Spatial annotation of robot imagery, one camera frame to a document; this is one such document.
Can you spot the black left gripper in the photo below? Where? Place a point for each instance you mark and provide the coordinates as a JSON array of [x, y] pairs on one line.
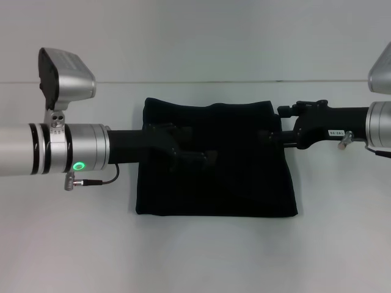
[[137, 145]]

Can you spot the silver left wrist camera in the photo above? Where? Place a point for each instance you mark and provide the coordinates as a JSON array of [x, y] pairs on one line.
[[67, 76]]

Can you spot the white and silver left robot arm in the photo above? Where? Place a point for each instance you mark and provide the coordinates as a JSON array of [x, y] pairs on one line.
[[61, 149]]

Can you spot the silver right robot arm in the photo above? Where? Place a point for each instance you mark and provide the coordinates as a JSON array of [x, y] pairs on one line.
[[380, 125]]

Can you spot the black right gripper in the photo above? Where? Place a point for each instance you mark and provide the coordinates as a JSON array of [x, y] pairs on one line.
[[330, 125]]

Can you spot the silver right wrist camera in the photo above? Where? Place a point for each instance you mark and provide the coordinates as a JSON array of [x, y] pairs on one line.
[[382, 70]]

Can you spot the black shirt with FREE print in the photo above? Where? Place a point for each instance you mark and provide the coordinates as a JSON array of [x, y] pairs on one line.
[[220, 189]]

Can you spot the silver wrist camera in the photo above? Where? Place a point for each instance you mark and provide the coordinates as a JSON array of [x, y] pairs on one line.
[[67, 76], [382, 70]]

